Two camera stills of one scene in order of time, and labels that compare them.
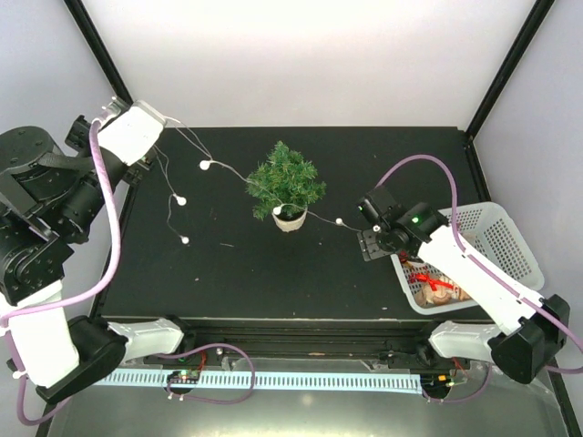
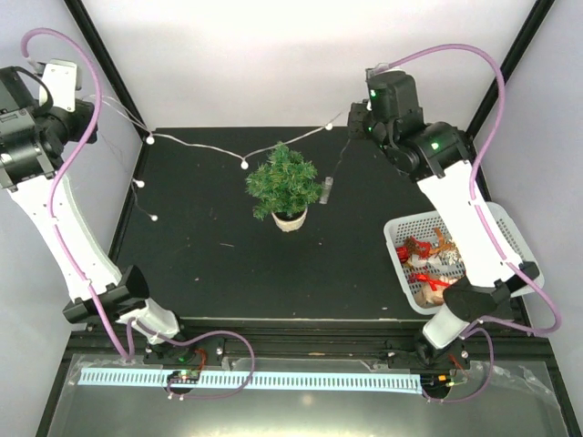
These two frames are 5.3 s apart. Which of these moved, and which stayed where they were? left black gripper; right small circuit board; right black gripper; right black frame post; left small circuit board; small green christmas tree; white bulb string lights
Moved: left black gripper; white bulb string lights; right black gripper
Stayed: left small circuit board; right black frame post; right small circuit board; small green christmas tree
